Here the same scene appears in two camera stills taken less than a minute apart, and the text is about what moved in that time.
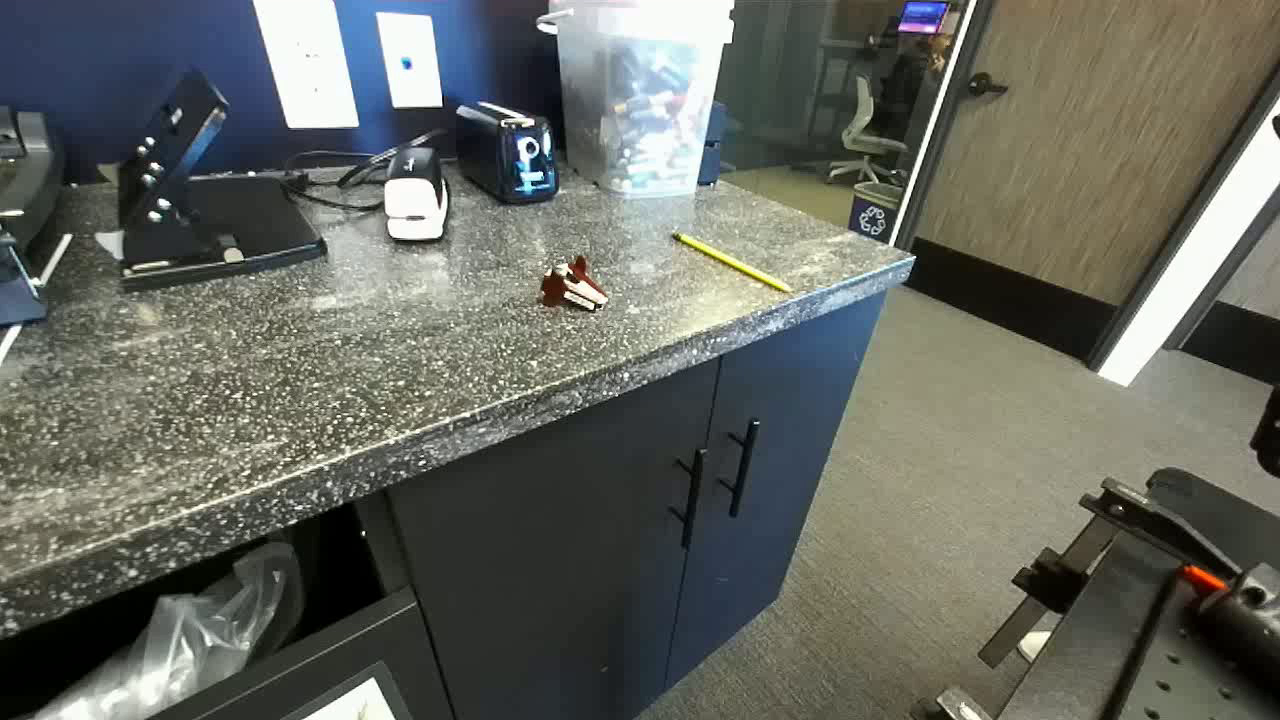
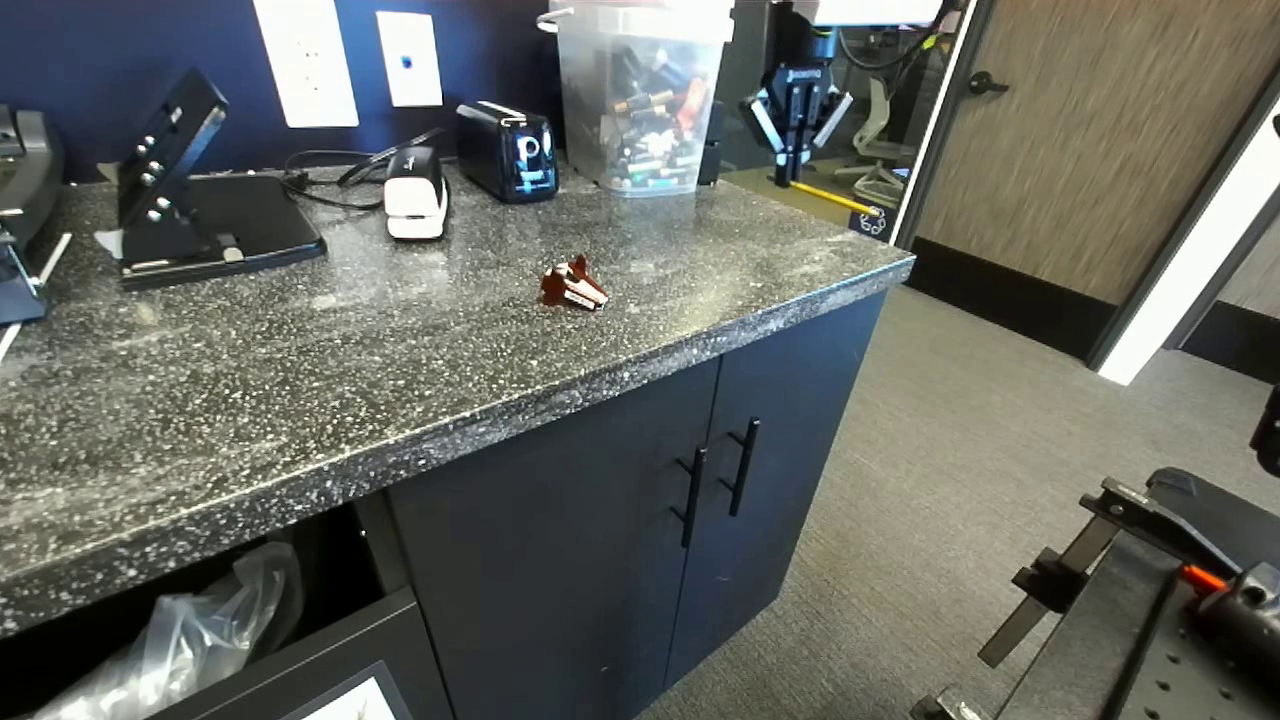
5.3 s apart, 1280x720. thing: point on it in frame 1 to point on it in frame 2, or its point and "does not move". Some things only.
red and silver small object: x=569 y=284 does not move
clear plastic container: x=637 y=91 does not move
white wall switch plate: x=411 y=60 does not move
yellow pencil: x=733 y=260 to x=833 y=198
